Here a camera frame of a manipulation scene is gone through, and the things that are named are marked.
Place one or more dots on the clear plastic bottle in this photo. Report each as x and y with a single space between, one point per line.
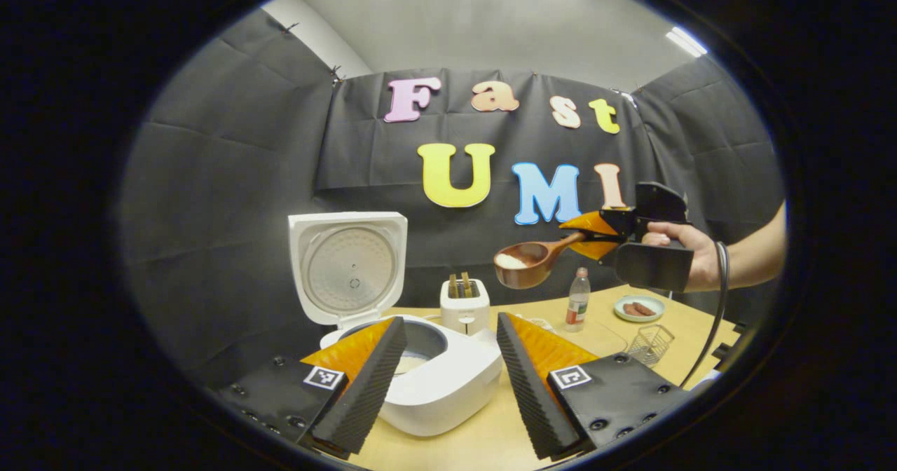
577 303

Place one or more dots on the clear rice container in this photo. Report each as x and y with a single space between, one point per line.
596 338

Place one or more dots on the white toaster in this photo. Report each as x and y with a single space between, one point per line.
464 313

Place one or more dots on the brown wooden spoon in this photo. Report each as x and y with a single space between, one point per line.
539 268

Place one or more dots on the small ceiling light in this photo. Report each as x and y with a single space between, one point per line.
685 41

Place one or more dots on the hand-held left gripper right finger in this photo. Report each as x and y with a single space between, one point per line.
532 401

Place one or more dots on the white rice cooker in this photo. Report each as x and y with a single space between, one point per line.
448 387

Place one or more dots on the brown bread slice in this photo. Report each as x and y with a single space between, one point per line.
466 285
453 285

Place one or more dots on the white rice spoonful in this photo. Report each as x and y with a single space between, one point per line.
510 261

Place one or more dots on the red meat slice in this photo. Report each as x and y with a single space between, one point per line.
629 310
646 309

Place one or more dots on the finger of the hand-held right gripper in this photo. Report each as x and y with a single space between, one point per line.
592 223
596 249

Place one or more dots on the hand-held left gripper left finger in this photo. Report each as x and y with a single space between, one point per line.
368 401

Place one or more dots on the green plate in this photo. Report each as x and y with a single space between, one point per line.
652 310

